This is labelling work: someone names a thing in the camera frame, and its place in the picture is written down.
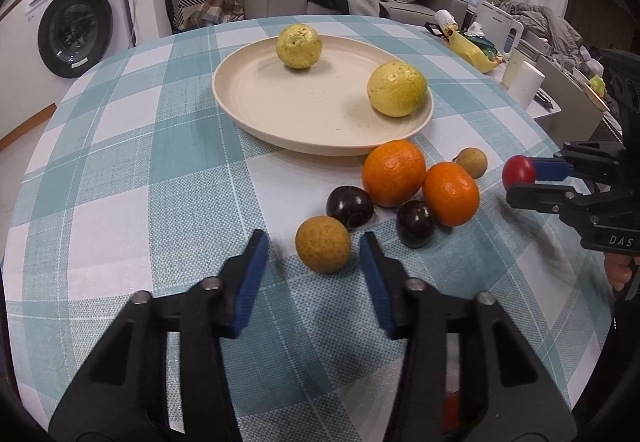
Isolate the red cherry tomato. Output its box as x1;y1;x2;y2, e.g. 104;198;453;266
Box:
502;155;536;190

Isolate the dark plum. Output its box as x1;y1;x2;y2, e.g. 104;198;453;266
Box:
326;185;374;230
396;200;436;249

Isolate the brown longan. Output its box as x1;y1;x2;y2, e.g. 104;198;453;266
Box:
295;216;352;274
454;147;488;180

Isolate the orange mandarin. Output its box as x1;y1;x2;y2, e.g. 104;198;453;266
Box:
361;140;426;208
422;162;480;228

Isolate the right hand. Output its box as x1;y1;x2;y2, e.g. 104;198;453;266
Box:
604;254;640;292

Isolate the white side table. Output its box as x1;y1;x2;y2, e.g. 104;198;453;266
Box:
424;18;622;143

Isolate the white paper roll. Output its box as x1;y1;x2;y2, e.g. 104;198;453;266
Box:
508;62;544;110

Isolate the yellow plastic bag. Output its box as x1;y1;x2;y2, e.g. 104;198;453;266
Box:
448;30;501;74

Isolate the white air purifier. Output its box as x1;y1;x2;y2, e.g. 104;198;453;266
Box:
475;2;524;58

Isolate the near yellow guava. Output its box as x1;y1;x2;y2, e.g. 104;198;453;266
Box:
367;61;427;118

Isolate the yellow guava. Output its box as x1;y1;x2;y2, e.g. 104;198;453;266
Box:
367;61;427;118
276;24;322;69

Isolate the cream round plate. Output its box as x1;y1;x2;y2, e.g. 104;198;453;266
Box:
212;36;434;156

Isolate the white bottle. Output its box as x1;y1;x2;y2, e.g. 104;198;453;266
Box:
435;9;459;37

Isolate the far yellow guava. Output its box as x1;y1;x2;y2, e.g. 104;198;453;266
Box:
276;24;322;69

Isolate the black laundry basket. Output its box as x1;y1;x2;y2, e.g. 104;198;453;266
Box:
164;0;245;34

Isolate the white washing machine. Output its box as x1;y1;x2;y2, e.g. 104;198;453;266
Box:
23;0;134;79

